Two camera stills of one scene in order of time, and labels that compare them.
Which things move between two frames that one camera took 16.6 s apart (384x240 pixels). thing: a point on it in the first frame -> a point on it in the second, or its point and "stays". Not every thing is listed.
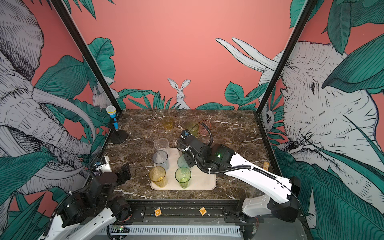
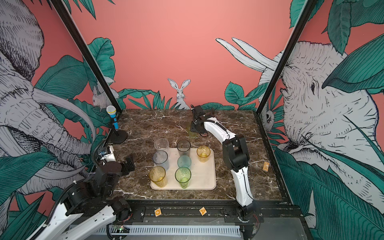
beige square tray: x=199 y=180 stays
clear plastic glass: x=162 y=144 stays
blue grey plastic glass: x=160 y=158 stays
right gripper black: x=188 y=159 -> x=193 y=127
